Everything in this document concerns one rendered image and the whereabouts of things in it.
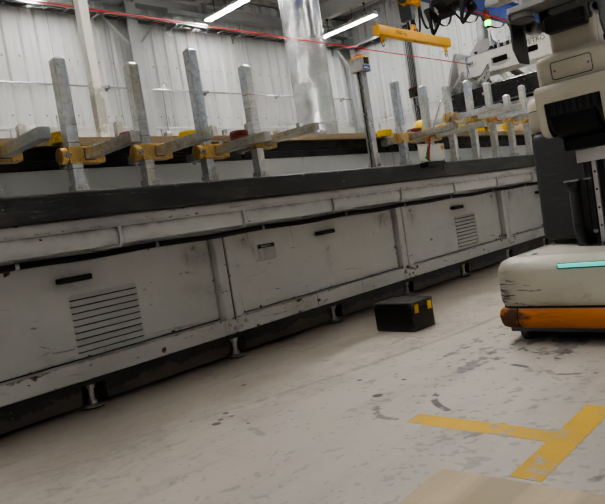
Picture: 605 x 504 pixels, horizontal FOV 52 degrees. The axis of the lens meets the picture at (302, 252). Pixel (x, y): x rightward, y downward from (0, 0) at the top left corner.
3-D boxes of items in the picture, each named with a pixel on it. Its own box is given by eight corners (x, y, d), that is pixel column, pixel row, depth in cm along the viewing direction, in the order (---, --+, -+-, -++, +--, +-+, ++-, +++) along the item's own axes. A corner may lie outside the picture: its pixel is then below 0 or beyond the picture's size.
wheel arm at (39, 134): (53, 141, 152) (50, 124, 152) (39, 142, 150) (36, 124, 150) (-12, 171, 183) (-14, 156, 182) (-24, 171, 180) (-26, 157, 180)
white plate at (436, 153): (446, 161, 335) (444, 143, 335) (420, 163, 316) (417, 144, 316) (445, 161, 335) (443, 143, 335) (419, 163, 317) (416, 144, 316)
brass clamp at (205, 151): (231, 156, 226) (229, 143, 226) (202, 158, 217) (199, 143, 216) (221, 159, 231) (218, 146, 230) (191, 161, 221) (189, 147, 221)
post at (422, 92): (438, 175, 330) (425, 85, 328) (435, 175, 328) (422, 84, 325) (433, 176, 333) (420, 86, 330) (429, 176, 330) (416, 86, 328)
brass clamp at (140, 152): (174, 157, 208) (172, 142, 208) (139, 159, 199) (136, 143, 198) (164, 160, 213) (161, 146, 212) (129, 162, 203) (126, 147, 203)
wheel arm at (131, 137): (142, 144, 170) (139, 129, 170) (131, 144, 168) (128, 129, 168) (70, 171, 201) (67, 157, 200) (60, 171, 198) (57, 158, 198)
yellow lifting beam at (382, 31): (452, 52, 872) (449, 30, 870) (380, 41, 749) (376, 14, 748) (446, 54, 878) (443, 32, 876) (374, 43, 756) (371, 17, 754)
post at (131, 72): (162, 206, 205) (137, 61, 202) (153, 207, 202) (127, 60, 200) (156, 208, 207) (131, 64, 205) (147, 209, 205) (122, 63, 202)
